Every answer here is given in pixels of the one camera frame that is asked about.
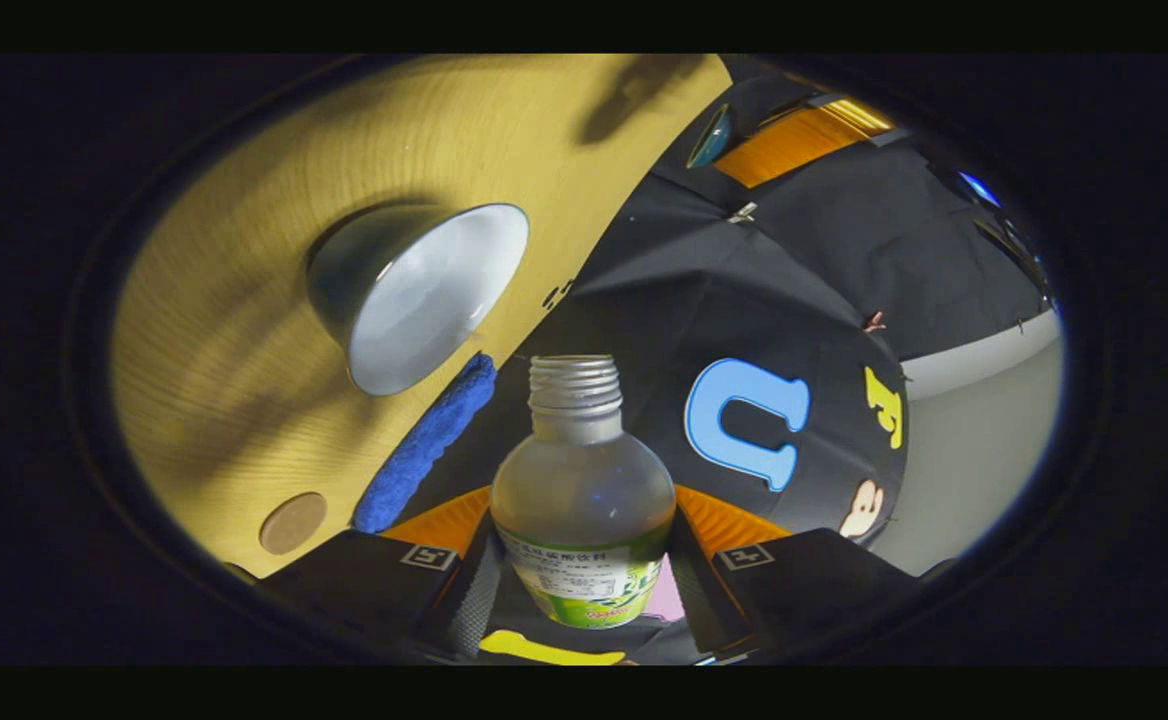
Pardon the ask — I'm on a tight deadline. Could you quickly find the black backdrop cloth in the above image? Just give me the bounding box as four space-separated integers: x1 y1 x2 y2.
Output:
394 60 1061 666

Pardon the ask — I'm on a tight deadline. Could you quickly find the silver green-label water bottle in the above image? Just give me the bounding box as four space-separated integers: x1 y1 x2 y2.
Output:
490 354 678 631

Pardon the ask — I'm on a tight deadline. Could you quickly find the blue towel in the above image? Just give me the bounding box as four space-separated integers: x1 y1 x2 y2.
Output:
351 351 499 535

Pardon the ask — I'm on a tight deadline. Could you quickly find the round brown coaster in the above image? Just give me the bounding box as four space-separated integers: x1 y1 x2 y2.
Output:
258 491 330 557

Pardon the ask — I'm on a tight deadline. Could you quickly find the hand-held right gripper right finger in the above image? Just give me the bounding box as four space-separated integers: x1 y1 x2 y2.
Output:
665 483 921 658

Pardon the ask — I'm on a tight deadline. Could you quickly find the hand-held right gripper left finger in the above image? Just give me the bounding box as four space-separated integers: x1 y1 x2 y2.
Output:
269 485 503 663

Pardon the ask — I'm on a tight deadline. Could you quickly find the white teacup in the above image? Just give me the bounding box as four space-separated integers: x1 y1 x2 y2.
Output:
305 202 532 398

